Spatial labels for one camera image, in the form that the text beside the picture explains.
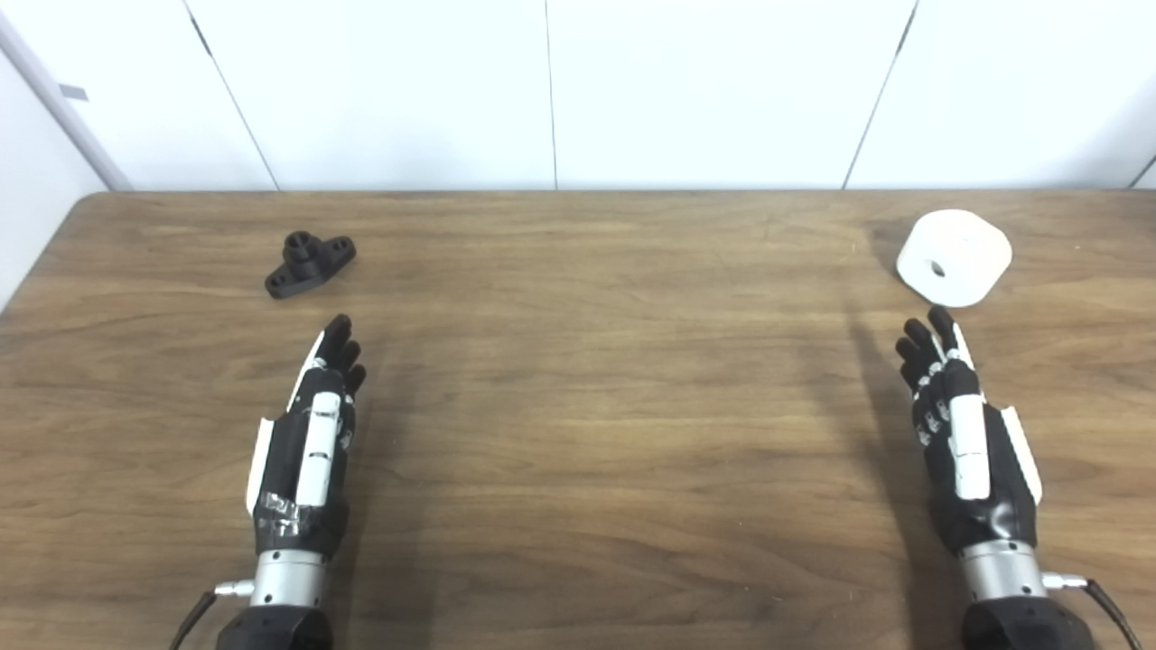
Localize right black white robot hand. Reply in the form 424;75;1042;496
895;305;1043;556

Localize grey wall corner trim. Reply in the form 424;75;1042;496
0;9;135;192

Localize round white plastic piece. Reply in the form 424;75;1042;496
896;209;1012;308

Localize black flanged holder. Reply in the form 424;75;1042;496
265;231;356;300

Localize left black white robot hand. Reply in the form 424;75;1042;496
246;313;368;559

